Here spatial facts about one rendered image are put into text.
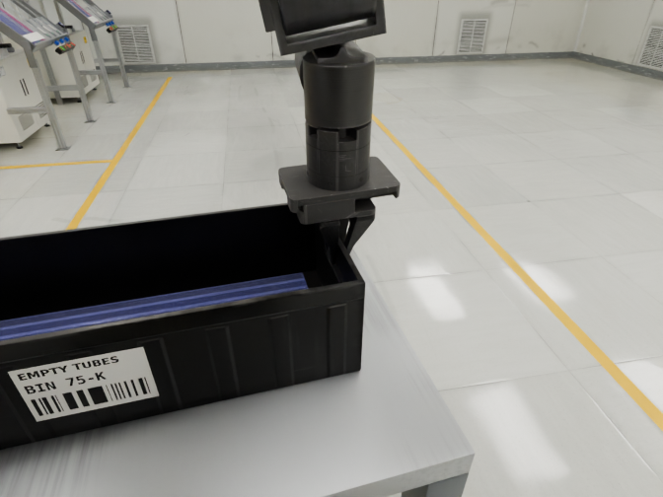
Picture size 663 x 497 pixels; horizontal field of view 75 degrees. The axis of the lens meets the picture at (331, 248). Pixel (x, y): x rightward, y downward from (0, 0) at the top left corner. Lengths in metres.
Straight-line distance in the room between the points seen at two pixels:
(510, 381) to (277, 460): 1.27
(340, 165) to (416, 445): 0.25
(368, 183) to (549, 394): 1.30
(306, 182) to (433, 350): 1.29
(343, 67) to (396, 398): 0.29
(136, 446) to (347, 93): 0.34
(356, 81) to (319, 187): 0.10
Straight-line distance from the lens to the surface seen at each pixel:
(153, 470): 0.42
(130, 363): 0.40
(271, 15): 0.34
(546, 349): 1.76
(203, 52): 6.73
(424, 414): 0.43
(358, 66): 0.34
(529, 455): 1.45
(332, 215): 0.38
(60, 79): 5.41
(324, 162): 0.37
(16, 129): 4.08
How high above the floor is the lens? 1.14
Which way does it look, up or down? 33 degrees down
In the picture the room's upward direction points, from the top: straight up
